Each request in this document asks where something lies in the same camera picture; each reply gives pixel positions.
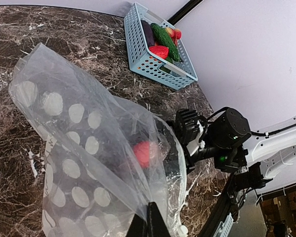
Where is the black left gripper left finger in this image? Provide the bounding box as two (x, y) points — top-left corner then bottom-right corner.
(126, 214), (148, 237)

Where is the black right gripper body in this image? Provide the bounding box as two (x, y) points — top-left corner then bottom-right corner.
(167, 109), (208, 173)

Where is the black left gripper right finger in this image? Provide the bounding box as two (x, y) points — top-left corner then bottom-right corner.
(147, 202), (171, 237)

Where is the pink fake fruit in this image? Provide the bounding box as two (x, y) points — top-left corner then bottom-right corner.
(133, 141), (158, 168)

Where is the clear zip top bag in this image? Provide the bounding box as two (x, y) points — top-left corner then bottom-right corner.
(9, 43), (186, 237)

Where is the green fake vegetable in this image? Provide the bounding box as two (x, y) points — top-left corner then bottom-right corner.
(150, 23), (181, 62)

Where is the purple fake eggplant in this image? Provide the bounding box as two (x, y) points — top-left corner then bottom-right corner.
(141, 20), (155, 47)

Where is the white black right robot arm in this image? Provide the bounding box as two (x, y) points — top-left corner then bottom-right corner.
(168, 107), (296, 207)

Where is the white bag zip slider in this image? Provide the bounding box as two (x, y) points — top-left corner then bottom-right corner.
(178, 225), (188, 237)

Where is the light blue perforated basket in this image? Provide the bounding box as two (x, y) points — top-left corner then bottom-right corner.
(124, 2), (198, 90)

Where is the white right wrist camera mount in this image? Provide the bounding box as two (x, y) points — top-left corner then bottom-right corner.
(186, 120), (206, 156)

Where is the white slotted cable duct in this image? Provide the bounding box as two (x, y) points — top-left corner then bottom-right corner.
(213, 213), (234, 237)

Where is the black front mounting rail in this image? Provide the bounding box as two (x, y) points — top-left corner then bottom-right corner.
(198, 173), (247, 237)

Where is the black corner frame post right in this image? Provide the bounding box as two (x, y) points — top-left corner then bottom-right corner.
(168, 0), (203, 25)

